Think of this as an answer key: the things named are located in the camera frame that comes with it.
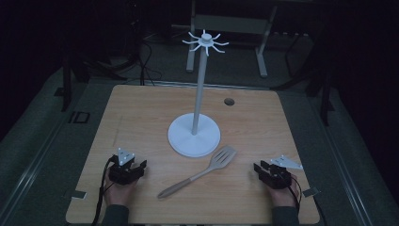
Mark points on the person's right hand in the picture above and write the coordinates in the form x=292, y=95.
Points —
x=284, y=197

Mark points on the black metal stand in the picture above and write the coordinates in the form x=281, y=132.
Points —
x=326, y=94
x=66, y=84

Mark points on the beige slotted spatula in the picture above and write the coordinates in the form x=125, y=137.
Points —
x=200, y=172

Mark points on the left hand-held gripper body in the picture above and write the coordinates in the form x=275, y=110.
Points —
x=122, y=171

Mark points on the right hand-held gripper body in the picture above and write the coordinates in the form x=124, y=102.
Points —
x=277, y=175

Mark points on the grey metal desk frame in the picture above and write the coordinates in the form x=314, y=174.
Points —
x=232, y=25

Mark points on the white utensil stand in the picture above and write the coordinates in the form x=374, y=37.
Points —
x=194, y=138

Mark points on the person's left hand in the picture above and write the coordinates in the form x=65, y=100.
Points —
x=117, y=193

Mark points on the grey table corner bracket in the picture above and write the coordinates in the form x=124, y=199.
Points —
x=78, y=194
x=310, y=191

